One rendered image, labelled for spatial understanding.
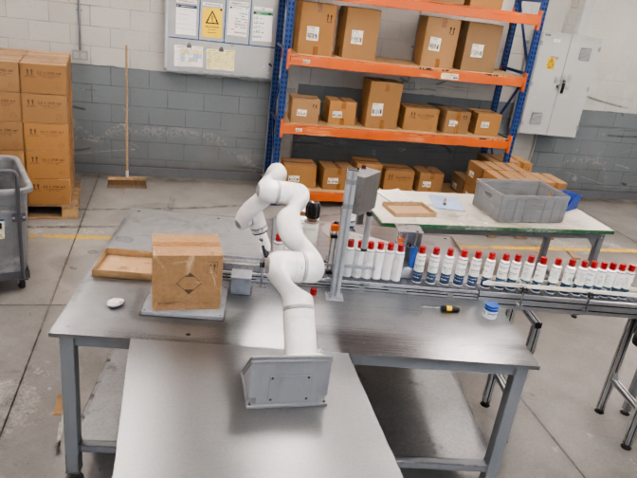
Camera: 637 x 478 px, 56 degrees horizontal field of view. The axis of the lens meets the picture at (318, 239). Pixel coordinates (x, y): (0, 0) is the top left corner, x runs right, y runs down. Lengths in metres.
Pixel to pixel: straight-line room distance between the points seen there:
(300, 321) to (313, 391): 0.26
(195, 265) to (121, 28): 4.68
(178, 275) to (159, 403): 0.65
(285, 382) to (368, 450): 0.37
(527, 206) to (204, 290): 2.80
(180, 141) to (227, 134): 0.55
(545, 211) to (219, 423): 3.35
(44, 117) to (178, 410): 3.96
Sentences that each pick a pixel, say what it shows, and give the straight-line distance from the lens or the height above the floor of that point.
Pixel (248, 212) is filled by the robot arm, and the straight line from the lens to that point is 2.89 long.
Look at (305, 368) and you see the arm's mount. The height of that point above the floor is 0.99.
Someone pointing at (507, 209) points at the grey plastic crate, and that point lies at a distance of 4.70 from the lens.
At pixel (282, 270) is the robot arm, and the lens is 2.27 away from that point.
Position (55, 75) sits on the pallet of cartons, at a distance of 5.73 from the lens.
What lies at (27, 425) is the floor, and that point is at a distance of 3.59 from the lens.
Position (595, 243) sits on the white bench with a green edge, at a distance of 5.21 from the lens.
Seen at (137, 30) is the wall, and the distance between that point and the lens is 7.07.
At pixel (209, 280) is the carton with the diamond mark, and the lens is 2.74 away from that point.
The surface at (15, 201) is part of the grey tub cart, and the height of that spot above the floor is 0.71.
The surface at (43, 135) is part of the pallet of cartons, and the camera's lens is 5.84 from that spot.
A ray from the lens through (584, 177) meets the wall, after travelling 9.16.
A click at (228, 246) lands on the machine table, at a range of 3.50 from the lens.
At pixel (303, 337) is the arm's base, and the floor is 1.07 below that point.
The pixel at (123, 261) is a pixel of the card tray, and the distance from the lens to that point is 3.28.
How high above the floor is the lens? 2.25
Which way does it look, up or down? 22 degrees down
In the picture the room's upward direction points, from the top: 7 degrees clockwise
